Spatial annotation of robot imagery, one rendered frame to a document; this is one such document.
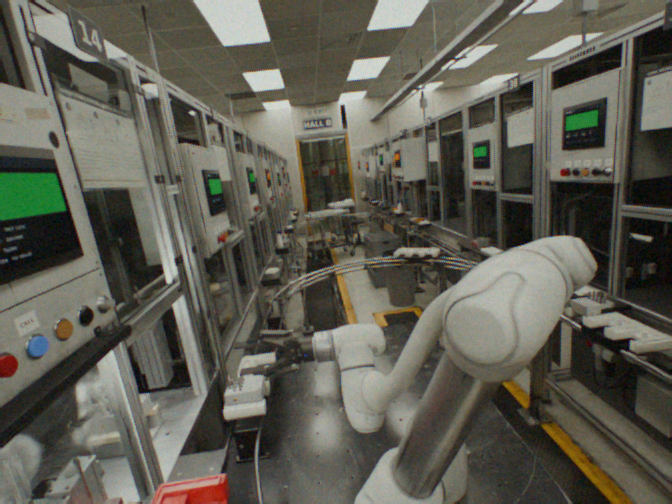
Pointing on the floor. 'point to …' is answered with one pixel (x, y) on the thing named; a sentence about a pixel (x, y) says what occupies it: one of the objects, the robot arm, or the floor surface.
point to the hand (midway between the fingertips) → (246, 358)
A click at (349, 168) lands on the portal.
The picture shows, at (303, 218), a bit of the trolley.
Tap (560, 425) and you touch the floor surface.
